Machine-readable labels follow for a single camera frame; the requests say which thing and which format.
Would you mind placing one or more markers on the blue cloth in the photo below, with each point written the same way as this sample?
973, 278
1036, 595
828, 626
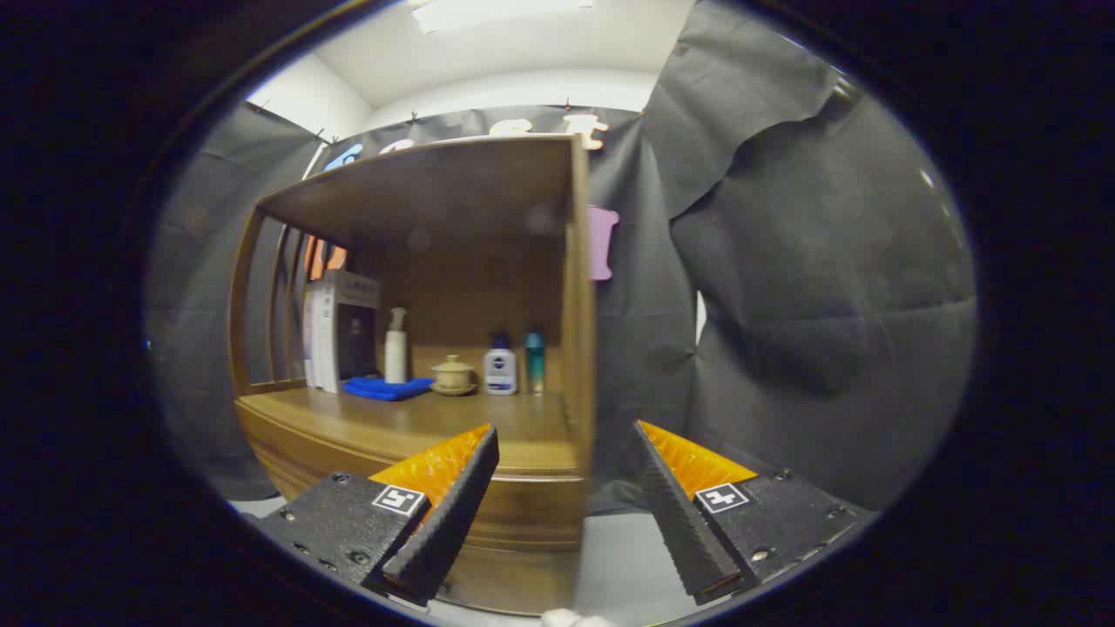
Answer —
388, 388

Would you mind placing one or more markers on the teal bottle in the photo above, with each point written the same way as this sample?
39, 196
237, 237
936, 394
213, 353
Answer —
535, 361

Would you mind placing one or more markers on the wooden cabinet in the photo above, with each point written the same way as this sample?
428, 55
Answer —
453, 200

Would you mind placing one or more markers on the ceiling light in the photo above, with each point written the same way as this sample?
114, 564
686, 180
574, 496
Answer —
496, 12

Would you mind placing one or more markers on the pale purple book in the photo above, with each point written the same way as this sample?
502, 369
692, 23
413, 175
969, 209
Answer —
307, 340

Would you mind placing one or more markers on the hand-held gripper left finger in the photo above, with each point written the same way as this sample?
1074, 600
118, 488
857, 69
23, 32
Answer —
453, 505

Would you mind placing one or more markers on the white pump bottle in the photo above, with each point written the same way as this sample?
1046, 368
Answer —
395, 357

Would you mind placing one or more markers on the beige lidded teacup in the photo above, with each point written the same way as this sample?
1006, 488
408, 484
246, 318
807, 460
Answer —
454, 376

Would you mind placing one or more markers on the black backdrop cloth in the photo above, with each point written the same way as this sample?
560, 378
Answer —
827, 261

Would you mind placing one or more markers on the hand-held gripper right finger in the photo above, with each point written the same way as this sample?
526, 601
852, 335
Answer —
675, 514

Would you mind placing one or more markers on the white lotion bottle blue cap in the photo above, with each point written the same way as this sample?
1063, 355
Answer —
500, 370

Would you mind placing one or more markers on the white rounded object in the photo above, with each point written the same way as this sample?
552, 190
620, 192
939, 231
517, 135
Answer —
571, 619

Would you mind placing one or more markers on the wooden countertop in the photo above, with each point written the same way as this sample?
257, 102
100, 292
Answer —
418, 422

